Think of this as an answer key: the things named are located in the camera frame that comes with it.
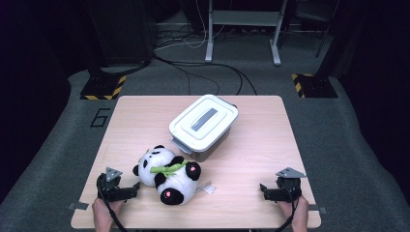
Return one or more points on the person's left hand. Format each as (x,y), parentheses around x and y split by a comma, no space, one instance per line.
(103,214)

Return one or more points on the grey table edge bracket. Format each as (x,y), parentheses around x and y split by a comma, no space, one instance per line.
(317,209)
(78,206)

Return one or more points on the white storage box lid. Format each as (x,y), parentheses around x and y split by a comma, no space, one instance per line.
(219,108)

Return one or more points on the translucent grey storage box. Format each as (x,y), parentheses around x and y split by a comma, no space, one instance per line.
(206,155)

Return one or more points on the white metal stand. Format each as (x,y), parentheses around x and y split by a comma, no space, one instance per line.
(245,18)

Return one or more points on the black striped stand base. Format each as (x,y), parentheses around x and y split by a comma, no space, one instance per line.
(317,87)
(100,87)

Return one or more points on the person's right hand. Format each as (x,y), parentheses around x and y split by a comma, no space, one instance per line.
(301,216)

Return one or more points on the panda plush toy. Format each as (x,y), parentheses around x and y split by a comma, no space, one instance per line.
(178,187)

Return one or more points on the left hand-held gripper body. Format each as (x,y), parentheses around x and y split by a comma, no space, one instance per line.
(111,191)

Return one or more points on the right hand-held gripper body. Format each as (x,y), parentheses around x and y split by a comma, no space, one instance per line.
(289,190)

